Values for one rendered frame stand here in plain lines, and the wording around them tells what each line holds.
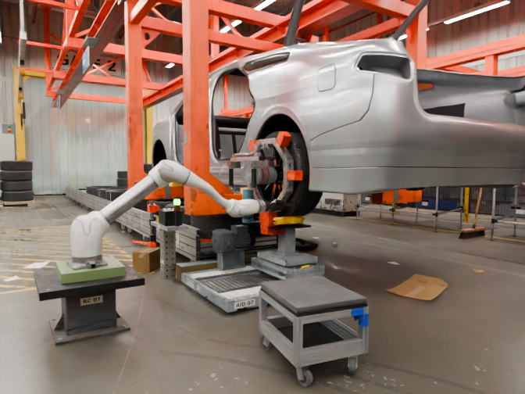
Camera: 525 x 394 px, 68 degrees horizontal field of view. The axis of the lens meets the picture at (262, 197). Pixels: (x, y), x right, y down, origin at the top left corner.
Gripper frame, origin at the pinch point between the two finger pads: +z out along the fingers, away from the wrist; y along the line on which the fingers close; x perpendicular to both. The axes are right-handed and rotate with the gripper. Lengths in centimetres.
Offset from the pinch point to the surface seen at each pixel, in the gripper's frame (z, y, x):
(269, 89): 4, 40, 84
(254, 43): 127, -39, 328
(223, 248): -29, -56, 5
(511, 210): 355, -29, -4
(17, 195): -163, -624, 572
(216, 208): -25, -50, 41
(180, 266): -57, -81, 9
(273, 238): 38, -80, 25
